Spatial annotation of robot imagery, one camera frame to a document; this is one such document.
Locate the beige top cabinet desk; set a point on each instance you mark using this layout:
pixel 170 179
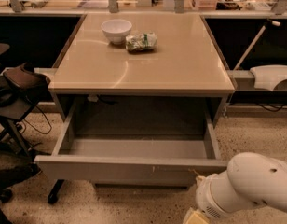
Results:
pixel 185 62

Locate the grey top drawer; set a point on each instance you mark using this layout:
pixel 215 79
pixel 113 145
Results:
pixel 141 141

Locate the white ceramic bowl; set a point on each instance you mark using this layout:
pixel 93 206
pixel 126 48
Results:
pixel 116 30

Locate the green white snack bag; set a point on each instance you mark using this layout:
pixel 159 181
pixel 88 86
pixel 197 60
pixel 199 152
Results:
pixel 141 42

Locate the white rod stick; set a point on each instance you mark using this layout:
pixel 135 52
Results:
pixel 268 23

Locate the black VR headset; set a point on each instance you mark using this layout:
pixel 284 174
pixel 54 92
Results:
pixel 23 82

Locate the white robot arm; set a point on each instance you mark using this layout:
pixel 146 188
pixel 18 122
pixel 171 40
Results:
pixel 250 181

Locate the yellow foam padded gripper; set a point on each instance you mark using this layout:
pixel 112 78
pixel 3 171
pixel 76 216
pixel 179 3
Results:
pixel 205 200

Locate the white curved plastic cover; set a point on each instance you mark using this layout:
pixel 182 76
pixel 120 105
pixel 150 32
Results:
pixel 268 77

